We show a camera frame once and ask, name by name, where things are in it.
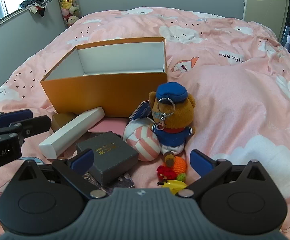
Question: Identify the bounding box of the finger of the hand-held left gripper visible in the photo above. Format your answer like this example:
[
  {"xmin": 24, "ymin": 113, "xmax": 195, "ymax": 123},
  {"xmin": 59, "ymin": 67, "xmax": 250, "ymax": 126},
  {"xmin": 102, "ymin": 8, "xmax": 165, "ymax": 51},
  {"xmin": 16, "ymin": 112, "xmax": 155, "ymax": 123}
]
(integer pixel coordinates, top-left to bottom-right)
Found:
[
  {"xmin": 0, "ymin": 116, "xmax": 52, "ymax": 146},
  {"xmin": 0, "ymin": 109, "xmax": 33, "ymax": 130}
]

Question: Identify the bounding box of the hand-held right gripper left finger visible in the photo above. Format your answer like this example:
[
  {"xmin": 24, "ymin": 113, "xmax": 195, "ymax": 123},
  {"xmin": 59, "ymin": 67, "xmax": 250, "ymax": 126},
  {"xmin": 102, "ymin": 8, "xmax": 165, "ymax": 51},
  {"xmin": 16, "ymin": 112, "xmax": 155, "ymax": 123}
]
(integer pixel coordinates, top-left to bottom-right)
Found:
[{"xmin": 9, "ymin": 149, "xmax": 108, "ymax": 199}]

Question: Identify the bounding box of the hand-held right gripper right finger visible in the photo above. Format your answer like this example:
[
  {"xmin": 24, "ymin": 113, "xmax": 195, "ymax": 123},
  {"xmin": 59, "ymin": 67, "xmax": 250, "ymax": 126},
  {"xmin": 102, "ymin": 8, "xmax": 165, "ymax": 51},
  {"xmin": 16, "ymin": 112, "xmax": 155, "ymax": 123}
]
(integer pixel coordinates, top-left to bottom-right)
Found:
[{"xmin": 178, "ymin": 149, "xmax": 273, "ymax": 198}]

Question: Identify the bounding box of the dark grey square box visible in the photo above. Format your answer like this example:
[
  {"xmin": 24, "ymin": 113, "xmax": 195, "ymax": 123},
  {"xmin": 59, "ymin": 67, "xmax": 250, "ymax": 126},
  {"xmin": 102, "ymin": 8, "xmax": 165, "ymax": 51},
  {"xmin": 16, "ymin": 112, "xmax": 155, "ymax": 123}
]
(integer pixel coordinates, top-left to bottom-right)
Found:
[{"xmin": 75, "ymin": 132, "xmax": 139, "ymax": 186}]

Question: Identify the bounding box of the long white box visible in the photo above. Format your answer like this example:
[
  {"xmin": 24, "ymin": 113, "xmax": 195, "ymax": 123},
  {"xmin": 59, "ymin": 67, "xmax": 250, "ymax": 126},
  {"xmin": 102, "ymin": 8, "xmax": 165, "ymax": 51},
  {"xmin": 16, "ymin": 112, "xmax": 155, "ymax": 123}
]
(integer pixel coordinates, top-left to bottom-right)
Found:
[{"xmin": 38, "ymin": 107, "xmax": 105, "ymax": 160}]

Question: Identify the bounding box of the pink notebook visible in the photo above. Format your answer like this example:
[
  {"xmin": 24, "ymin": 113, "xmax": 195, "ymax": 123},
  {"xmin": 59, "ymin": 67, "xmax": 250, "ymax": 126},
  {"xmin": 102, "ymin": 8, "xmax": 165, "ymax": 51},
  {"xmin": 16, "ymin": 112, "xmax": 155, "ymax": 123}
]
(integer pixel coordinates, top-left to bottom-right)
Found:
[{"xmin": 89, "ymin": 119, "xmax": 129, "ymax": 137}]

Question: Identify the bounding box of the printed picture box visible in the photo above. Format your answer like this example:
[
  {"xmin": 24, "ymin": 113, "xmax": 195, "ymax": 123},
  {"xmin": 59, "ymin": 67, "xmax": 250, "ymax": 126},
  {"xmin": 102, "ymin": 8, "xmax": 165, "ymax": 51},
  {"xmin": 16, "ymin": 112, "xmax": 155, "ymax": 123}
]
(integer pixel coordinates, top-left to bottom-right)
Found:
[{"xmin": 84, "ymin": 171, "xmax": 135, "ymax": 193}]

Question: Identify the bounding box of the orange cardboard box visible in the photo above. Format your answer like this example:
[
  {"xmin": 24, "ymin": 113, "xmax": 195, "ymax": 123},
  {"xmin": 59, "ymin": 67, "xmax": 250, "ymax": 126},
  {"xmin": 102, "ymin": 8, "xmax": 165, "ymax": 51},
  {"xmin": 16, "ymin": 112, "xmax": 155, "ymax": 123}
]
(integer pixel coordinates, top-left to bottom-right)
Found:
[{"xmin": 40, "ymin": 37, "xmax": 168, "ymax": 118}]

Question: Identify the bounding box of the orange crochet carrot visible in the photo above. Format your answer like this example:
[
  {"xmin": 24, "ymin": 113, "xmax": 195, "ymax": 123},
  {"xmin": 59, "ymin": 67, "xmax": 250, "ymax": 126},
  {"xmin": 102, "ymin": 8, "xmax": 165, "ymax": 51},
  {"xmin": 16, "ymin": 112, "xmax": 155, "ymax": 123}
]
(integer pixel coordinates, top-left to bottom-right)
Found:
[{"xmin": 170, "ymin": 156, "xmax": 188, "ymax": 180}]

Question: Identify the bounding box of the small gold box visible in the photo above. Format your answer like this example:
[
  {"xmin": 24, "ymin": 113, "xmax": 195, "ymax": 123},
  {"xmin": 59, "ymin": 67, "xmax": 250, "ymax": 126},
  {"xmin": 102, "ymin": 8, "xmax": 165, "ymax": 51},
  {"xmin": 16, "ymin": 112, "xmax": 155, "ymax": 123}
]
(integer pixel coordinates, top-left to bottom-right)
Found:
[{"xmin": 51, "ymin": 112, "xmax": 77, "ymax": 132}]

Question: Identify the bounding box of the yellow banana toy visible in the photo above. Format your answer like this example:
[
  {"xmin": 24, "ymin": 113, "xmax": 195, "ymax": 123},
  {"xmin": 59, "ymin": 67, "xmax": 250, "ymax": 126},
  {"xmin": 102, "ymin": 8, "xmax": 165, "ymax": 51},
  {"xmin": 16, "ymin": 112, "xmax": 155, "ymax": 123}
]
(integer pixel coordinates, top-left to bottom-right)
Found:
[{"xmin": 157, "ymin": 179, "xmax": 188, "ymax": 195}]

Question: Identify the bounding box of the red crochet toy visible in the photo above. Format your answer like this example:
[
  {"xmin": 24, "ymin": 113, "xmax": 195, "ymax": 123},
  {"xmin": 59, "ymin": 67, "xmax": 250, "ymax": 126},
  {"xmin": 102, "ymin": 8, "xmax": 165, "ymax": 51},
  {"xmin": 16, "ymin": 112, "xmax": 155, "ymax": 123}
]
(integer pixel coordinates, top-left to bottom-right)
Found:
[{"xmin": 156, "ymin": 165, "xmax": 176, "ymax": 180}]

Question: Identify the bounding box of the pink striped plush ball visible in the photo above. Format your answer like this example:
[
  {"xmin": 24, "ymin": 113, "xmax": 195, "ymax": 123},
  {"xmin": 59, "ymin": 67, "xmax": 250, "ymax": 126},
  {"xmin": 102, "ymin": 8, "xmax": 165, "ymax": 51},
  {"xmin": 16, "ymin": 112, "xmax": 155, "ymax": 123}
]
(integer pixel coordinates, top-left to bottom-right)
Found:
[{"xmin": 123, "ymin": 117, "xmax": 160, "ymax": 162}]

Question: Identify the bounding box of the paper hang tag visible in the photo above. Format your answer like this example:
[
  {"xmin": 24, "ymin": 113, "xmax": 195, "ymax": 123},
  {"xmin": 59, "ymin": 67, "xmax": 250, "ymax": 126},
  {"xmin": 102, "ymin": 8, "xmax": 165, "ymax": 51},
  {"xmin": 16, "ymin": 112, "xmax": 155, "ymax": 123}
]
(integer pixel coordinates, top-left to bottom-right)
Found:
[{"xmin": 129, "ymin": 101, "xmax": 151, "ymax": 120}]

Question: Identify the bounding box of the pile of clothes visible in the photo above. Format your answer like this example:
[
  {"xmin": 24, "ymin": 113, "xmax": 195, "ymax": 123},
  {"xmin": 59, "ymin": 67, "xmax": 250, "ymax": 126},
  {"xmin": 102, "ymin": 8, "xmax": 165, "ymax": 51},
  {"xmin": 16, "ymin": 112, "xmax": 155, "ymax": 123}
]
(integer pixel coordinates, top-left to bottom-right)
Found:
[{"xmin": 19, "ymin": 0, "xmax": 52, "ymax": 18}]

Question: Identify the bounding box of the hanging column of plush toys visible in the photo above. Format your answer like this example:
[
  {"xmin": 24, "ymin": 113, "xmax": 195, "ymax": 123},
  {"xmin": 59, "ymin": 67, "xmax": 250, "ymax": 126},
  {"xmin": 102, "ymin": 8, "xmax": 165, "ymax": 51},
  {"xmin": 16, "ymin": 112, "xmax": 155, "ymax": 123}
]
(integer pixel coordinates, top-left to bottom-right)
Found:
[{"xmin": 56, "ymin": 0, "xmax": 80, "ymax": 28}]

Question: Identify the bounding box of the white door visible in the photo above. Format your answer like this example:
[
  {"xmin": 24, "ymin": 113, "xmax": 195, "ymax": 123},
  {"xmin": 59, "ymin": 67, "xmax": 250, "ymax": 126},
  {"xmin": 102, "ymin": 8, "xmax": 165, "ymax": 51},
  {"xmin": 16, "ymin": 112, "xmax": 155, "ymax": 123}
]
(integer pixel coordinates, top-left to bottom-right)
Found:
[{"xmin": 242, "ymin": 0, "xmax": 290, "ymax": 38}]

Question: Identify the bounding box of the brown bear plush keychain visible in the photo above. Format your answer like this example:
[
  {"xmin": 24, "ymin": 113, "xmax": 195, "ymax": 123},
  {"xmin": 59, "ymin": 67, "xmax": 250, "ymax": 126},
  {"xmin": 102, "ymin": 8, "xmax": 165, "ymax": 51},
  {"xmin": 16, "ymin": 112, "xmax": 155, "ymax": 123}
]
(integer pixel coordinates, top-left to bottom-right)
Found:
[{"xmin": 148, "ymin": 82, "xmax": 196, "ymax": 167}]

